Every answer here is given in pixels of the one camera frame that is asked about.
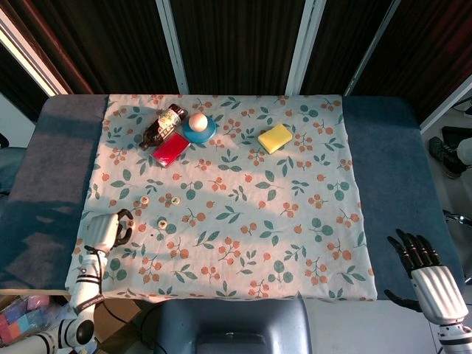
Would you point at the black shoe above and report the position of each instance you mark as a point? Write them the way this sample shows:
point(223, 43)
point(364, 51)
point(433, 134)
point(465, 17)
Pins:
point(444, 156)

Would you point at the blue round plate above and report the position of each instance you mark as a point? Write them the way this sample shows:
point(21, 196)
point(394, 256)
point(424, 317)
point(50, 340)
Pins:
point(201, 137)

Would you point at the small white cap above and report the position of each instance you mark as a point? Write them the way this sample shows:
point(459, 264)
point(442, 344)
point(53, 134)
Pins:
point(174, 200)
point(144, 200)
point(162, 223)

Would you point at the blue grey moulded base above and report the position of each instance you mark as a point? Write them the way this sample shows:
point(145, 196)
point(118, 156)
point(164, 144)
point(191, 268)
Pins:
point(236, 317)

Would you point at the brown curtain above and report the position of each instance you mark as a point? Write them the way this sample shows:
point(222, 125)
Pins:
point(55, 44)

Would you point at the pale trouser leg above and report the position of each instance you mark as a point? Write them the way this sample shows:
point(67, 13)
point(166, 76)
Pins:
point(465, 150)

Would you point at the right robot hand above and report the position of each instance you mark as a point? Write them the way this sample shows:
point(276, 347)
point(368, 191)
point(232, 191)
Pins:
point(439, 291)

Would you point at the floral printed tablecloth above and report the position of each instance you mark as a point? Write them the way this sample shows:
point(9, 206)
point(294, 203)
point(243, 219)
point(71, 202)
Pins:
point(236, 221)

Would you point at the black floor mat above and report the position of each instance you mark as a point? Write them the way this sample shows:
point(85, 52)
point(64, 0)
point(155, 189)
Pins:
point(455, 132)

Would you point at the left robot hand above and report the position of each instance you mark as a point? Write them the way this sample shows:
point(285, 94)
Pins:
point(101, 230)

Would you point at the chrome metal rod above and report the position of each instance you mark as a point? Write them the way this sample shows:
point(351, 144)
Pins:
point(459, 218)

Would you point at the red flat tin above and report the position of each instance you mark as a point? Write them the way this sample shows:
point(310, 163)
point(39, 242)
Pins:
point(170, 151)

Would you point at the multicoloured packet bundle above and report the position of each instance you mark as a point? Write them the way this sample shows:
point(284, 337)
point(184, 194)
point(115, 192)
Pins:
point(22, 317)

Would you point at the white metal partition post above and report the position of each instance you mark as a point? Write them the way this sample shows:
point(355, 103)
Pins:
point(306, 44)
point(173, 44)
point(372, 44)

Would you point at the blue fabric table cover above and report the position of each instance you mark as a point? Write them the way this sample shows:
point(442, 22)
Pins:
point(398, 166)

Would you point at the pale pink ball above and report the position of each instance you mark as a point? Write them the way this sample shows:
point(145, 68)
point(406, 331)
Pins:
point(198, 121)

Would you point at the white angled frame bar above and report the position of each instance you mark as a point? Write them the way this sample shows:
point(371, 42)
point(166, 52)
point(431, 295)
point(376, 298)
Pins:
point(446, 107)

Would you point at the white window frame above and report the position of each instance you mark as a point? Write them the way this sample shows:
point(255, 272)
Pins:
point(29, 55)

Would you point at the yellow sponge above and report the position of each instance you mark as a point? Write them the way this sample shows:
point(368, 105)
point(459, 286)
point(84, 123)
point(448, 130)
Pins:
point(274, 137)

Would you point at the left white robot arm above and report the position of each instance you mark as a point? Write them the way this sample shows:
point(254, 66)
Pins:
point(86, 287)

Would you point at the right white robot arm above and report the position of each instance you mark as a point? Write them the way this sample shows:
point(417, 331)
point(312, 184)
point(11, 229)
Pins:
point(453, 339)

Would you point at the brown glass bottle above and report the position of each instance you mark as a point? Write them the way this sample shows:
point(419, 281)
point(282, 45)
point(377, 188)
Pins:
point(162, 127)

